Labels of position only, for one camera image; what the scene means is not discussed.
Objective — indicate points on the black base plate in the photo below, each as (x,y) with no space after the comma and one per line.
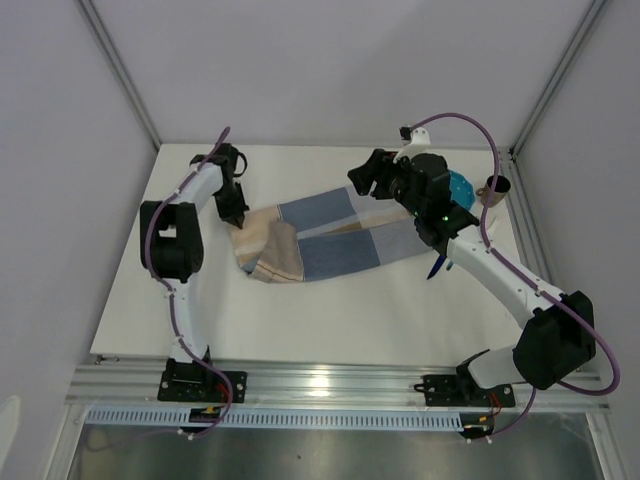
(446,390)
(192,383)

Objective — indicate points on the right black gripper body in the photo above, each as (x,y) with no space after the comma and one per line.
(393,179)

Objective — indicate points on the aluminium mounting rail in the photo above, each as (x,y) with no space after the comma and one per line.
(284,385)

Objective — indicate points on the blue beige checked cloth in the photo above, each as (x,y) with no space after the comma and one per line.
(324,236)

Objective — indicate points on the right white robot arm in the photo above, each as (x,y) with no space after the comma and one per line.
(552,343)

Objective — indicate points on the white slotted cable duct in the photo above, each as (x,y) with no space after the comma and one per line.
(276,418)

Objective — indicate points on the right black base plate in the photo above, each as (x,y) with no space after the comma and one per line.
(446,390)

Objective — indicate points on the brown mug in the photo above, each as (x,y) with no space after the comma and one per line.
(494,191)

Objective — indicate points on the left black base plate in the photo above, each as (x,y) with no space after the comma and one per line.
(192,383)

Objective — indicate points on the purple knife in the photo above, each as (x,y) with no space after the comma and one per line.
(436,267)

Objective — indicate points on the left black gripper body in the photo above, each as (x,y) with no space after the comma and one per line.
(230,201)

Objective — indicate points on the aluminium frame post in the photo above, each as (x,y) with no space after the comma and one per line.
(113,59)
(570,53)

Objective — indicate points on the white ceramic spoon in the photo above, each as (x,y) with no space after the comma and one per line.
(493,226)

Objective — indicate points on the teal dotted plate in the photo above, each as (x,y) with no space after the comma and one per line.
(462,191)

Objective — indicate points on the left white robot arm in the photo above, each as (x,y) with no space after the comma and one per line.
(172,246)

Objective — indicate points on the right aluminium frame post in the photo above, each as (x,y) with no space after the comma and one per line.
(570,53)

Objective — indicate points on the left aluminium frame post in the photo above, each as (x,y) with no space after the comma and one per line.
(113,59)

